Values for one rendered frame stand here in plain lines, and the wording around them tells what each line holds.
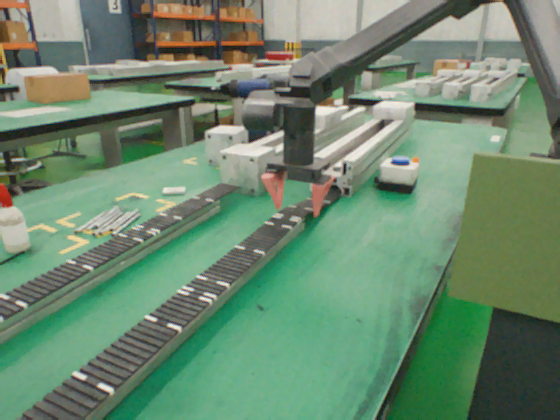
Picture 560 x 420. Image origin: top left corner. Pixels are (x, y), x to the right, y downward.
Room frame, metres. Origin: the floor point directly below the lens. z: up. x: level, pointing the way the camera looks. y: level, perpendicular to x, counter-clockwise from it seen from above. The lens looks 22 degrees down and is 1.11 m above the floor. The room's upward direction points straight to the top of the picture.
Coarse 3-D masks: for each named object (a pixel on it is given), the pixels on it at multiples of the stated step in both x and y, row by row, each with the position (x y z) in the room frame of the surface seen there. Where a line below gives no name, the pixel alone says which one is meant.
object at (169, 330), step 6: (144, 318) 0.40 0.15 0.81; (150, 318) 0.40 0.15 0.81; (138, 324) 0.39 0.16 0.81; (144, 324) 0.39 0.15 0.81; (150, 324) 0.39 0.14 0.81; (156, 324) 0.39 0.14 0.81; (162, 324) 0.39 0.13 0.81; (168, 324) 0.39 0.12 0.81; (150, 330) 0.38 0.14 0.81; (156, 330) 0.38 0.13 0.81; (162, 330) 0.38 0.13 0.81; (168, 330) 0.38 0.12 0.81; (174, 330) 0.38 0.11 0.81; (180, 330) 0.38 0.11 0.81; (168, 336) 0.37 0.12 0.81; (174, 336) 0.37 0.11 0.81
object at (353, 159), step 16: (368, 128) 1.28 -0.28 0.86; (384, 128) 1.41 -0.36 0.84; (400, 128) 1.38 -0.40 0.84; (336, 144) 1.05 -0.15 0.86; (352, 144) 1.13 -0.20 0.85; (368, 144) 1.05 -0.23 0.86; (384, 144) 1.16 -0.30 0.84; (400, 144) 1.40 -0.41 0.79; (336, 160) 1.01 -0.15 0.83; (352, 160) 0.90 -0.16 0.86; (368, 160) 1.01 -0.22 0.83; (384, 160) 1.19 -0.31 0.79; (336, 176) 0.91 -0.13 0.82; (352, 176) 0.89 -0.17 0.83; (368, 176) 1.02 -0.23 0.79; (352, 192) 0.90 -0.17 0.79
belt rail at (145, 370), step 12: (300, 228) 0.71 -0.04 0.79; (288, 240) 0.66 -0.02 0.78; (276, 252) 0.62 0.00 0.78; (264, 264) 0.58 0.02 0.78; (252, 276) 0.55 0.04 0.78; (228, 288) 0.50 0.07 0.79; (216, 300) 0.47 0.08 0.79; (204, 312) 0.44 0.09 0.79; (192, 324) 0.42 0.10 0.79; (180, 336) 0.39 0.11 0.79; (168, 348) 0.37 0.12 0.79; (156, 360) 0.36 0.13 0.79; (144, 372) 0.34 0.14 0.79; (132, 384) 0.32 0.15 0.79; (120, 396) 0.31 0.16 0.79; (108, 408) 0.29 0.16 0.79
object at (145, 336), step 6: (132, 330) 0.38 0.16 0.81; (138, 330) 0.38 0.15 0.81; (144, 330) 0.38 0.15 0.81; (126, 336) 0.37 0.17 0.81; (132, 336) 0.37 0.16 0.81; (138, 336) 0.36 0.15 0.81; (144, 336) 0.37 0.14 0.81; (150, 336) 0.37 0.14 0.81; (156, 336) 0.37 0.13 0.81; (162, 336) 0.37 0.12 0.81; (144, 342) 0.36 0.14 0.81; (150, 342) 0.36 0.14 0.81; (156, 342) 0.36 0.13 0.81; (162, 342) 0.36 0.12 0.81; (168, 342) 0.36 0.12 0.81; (156, 348) 0.35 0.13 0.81
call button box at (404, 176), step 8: (384, 168) 0.94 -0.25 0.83; (392, 168) 0.93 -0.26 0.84; (400, 168) 0.92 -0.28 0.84; (408, 168) 0.92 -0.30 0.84; (416, 168) 0.94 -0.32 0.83; (376, 176) 0.98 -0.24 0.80; (384, 176) 0.94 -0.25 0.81; (392, 176) 0.93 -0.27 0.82; (400, 176) 0.92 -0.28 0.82; (408, 176) 0.91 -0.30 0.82; (416, 176) 0.95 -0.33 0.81; (384, 184) 0.94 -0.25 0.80; (392, 184) 0.93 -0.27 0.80; (400, 184) 0.92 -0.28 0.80; (408, 184) 0.91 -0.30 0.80; (416, 184) 0.97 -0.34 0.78; (400, 192) 0.92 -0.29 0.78; (408, 192) 0.91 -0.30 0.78
